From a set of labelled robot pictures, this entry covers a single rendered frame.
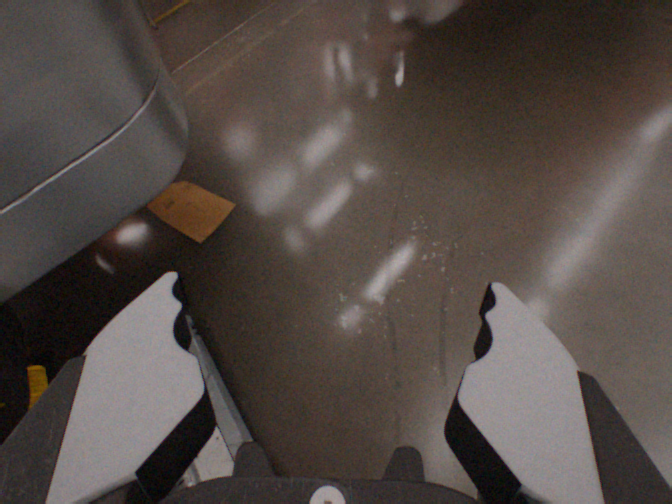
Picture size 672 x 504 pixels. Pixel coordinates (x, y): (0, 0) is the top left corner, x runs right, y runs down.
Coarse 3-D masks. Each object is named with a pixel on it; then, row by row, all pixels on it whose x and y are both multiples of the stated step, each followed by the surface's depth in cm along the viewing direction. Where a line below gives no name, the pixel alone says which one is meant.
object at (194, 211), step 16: (176, 192) 175; (192, 192) 172; (208, 192) 170; (160, 208) 170; (176, 208) 168; (192, 208) 166; (208, 208) 164; (224, 208) 161; (176, 224) 162; (192, 224) 160; (208, 224) 157
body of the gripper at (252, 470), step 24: (240, 456) 5; (264, 456) 5; (408, 456) 5; (216, 480) 5; (240, 480) 5; (264, 480) 5; (288, 480) 5; (312, 480) 5; (336, 480) 5; (360, 480) 5; (384, 480) 5; (408, 480) 5
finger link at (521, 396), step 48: (480, 336) 9; (528, 336) 8; (480, 384) 7; (528, 384) 7; (576, 384) 7; (480, 432) 6; (528, 432) 6; (576, 432) 6; (480, 480) 6; (528, 480) 5; (576, 480) 5
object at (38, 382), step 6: (30, 366) 76; (36, 366) 76; (42, 366) 78; (30, 372) 74; (36, 372) 75; (42, 372) 76; (30, 378) 73; (36, 378) 74; (42, 378) 75; (30, 384) 72; (36, 384) 73; (42, 384) 74; (30, 390) 72; (36, 390) 72; (42, 390) 73; (36, 396) 71; (30, 402) 70
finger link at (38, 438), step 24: (72, 360) 7; (72, 384) 6; (48, 408) 6; (24, 432) 6; (48, 432) 6; (0, 456) 5; (24, 456) 5; (48, 456) 5; (0, 480) 5; (24, 480) 5; (48, 480) 5
